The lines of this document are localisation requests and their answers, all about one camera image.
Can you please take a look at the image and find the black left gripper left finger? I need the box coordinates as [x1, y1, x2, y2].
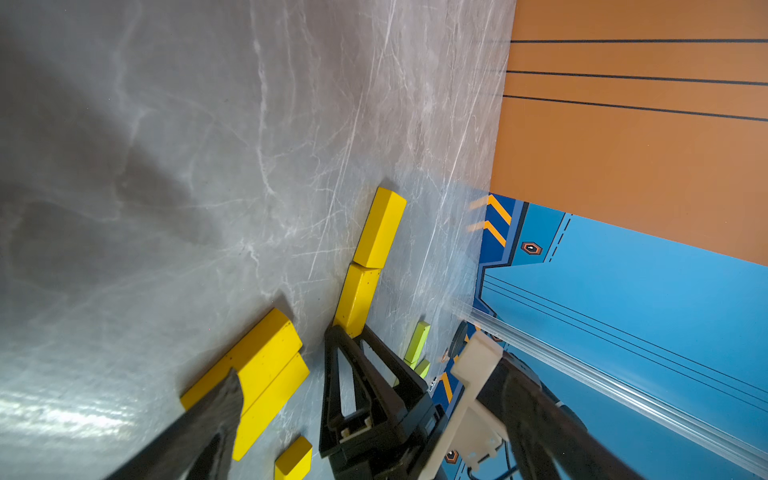
[109, 369, 244, 479]

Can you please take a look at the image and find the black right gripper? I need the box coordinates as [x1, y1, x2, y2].
[319, 325, 448, 479]

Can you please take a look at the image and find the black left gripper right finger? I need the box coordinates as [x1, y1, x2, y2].
[502, 371, 640, 479]

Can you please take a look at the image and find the lime green long block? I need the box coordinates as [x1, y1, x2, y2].
[413, 358, 431, 379]
[404, 320, 431, 369]

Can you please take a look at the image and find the small yellow cube block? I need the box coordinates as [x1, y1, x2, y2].
[274, 436, 313, 480]

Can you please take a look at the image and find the yellow long block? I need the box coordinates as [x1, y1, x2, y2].
[180, 308, 308, 410]
[353, 187, 407, 269]
[233, 353, 309, 461]
[334, 263, 381, 338]

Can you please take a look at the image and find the black microphone stand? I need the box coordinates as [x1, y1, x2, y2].
[447, 321, 470, 360]

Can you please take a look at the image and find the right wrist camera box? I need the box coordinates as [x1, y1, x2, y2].
[417, 331, 542, 479]

